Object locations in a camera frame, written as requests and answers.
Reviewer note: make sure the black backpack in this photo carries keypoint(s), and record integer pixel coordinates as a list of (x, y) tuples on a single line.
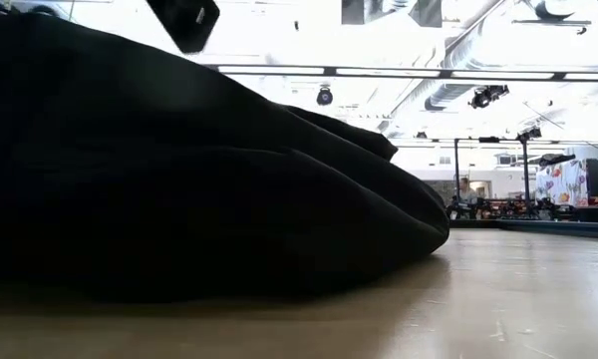
[(154, 174)]

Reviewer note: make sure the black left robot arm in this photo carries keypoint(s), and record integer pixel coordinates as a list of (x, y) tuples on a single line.
[(187, 22)]

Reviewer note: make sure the black stand pole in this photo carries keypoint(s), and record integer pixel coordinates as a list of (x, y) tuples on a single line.
[(456, 169)]

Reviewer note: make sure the person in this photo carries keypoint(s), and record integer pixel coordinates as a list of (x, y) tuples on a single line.
[(466, 193)]

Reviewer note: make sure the long ceiling light fixture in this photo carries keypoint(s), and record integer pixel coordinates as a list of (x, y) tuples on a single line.
[(428, 73)]

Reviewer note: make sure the black tripod stand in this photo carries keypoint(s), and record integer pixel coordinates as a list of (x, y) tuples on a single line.
[(526, 164)]

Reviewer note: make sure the black hanging cap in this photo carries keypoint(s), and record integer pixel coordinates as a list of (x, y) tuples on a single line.
[(555, 159)]

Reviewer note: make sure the white cloth item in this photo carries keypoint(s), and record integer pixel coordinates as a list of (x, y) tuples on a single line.
[(563, 182)]

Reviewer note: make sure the black ceiling dome camera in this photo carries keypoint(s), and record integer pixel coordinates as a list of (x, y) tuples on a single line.
[(324, 96)]

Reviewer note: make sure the silver ventilation duct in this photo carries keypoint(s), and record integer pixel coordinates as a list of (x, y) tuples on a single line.
[(458, 55)]

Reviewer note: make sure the black aluminium table frame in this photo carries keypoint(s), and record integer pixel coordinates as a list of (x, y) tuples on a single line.
[(553, 228)]

